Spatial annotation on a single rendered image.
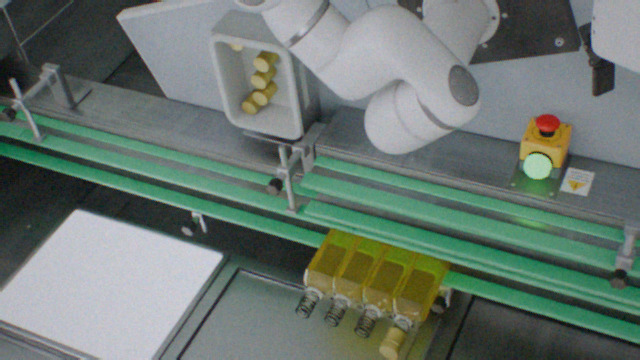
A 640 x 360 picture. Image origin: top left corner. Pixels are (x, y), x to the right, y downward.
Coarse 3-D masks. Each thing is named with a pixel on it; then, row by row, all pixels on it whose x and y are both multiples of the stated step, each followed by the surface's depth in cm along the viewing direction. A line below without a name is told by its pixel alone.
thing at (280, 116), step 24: (216, 48) 156; (264, 48) 149; (216, 72) 159; (240, 72) 165; (288, 72) 150; (240, 96) 167; (288, 96) 165; (240, 120) 167; (264, 120) 166; (288, 120) 165
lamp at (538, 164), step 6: (528, 156) 139; (534, 156) 138; (540, 156) 138; (546, 156) 138; (528, 162) 138; (534, 162) 137; (540, 162) 137; (546, 162) 137; (552, 162) 139; (528, 168) 138; (534, 168) 138; (540, 168) 137; (546, 168) 137; (528, 174) 140; (534, 174) 139; (540, 174) 138; (546, 174) 138
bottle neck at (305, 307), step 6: (312, 288) 148; (306, 294) 148; (312, 294) 148; (318, 294) 148; (300, 300) 147; (306, 300) 147; (312, 300) 147; (318, 300) 149; (300, 306) 146; (306, 306) 146; (312, 306) 147; (300, 312) 148; (306, 312) 146
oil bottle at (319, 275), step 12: (324, 240) 155; (336, 240) 154; (348, 240) 154; (324, 252) 152; (336, 252) 152; (312, 264) 151; (324, 264) 150; (336, 264) 150; (312, 276) 149; (324, 276) 148; (324, 288) 148
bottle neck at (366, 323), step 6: (366, 312) 143; (372, 312) 143; (378, 312) 144; (360, 318) 143; (366, 318) 142; (372, 318) 142; (360, 324) 142; (366, 324) 141; (372, 324) 142; (360, 330) 143; (366, 330) 141; (366, 336) 142
